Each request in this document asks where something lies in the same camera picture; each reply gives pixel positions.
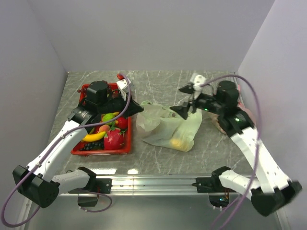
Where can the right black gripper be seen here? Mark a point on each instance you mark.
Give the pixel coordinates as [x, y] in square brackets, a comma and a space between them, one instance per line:
[182, 110]

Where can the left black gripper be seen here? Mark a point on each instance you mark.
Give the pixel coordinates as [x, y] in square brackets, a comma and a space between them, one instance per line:
[133, 108]

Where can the green avocado print plastic bag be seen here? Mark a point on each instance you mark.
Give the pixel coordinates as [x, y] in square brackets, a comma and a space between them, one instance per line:
[157, 124]

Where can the yellow fake lemon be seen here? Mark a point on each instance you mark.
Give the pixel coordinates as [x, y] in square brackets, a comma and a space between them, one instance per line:
[178, 144]

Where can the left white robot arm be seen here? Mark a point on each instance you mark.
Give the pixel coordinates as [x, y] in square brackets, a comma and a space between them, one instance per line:
[38, 181]

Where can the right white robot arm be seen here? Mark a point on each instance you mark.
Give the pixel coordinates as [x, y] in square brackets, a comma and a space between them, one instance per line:
[272, 188]

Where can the green fake lime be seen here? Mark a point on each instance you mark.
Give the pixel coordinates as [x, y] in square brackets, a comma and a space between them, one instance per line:
[107, 118]

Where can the pink plastic bag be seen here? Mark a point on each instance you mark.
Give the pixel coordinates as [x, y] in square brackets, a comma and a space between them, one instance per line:
[230, 115]

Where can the fake peach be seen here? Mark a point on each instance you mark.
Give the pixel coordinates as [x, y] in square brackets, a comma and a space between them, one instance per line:
[104, 128]

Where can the pink fake dragon fruit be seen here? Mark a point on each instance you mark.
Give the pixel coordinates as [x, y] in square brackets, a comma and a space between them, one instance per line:
[114, 139]

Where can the yellow fake banana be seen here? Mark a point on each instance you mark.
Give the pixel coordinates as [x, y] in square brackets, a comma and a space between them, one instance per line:
[94, 137]

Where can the red plastic crate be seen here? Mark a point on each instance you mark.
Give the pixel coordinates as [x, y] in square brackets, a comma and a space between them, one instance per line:
[115, 151]

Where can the dark blue grape bunch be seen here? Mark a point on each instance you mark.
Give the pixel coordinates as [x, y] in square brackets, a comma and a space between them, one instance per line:
[91, 146]

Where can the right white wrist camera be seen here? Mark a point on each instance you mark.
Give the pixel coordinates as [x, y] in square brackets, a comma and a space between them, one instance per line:
[197, 80]

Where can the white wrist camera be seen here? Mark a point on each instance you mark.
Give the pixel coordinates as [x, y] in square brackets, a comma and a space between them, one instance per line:
[197, 80]
[123, 84]

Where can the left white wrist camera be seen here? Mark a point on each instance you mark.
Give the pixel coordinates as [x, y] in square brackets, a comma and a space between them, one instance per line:
[123, 84]

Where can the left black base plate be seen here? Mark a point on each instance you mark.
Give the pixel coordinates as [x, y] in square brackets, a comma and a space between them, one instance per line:
[92, 198]

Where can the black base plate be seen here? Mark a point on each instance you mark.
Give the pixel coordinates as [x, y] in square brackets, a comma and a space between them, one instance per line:
[92, 198]
[219, 196]

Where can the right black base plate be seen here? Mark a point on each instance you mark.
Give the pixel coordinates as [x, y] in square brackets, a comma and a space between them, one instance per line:
[219, 196]

